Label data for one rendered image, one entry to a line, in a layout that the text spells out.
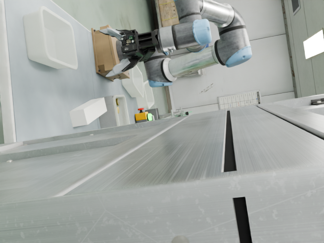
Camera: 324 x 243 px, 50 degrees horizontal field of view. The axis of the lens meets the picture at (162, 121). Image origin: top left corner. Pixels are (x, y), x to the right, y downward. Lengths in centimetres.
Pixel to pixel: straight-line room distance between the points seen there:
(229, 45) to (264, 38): 631
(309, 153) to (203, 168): 6
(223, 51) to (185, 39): 47
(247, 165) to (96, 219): 8
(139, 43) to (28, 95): 37
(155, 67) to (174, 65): 10
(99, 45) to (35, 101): 64
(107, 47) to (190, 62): 40
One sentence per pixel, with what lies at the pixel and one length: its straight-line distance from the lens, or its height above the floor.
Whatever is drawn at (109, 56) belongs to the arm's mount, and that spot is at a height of 82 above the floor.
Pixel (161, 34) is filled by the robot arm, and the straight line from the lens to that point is 107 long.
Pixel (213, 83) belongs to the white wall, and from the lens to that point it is 769.
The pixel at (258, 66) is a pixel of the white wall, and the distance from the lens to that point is 773.
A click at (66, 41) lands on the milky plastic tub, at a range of 135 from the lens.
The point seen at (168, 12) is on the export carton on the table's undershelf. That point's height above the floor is 43.
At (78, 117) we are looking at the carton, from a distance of 134.
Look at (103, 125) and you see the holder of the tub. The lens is 161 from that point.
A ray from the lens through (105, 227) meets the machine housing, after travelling 19.
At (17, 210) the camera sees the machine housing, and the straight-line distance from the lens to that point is 21.
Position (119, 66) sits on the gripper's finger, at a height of 102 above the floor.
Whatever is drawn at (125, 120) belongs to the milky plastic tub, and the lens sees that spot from 174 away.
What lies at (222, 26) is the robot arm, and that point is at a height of 136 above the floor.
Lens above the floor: 134
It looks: 11 degrees down
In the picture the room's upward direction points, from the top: 81 degrees clockwise
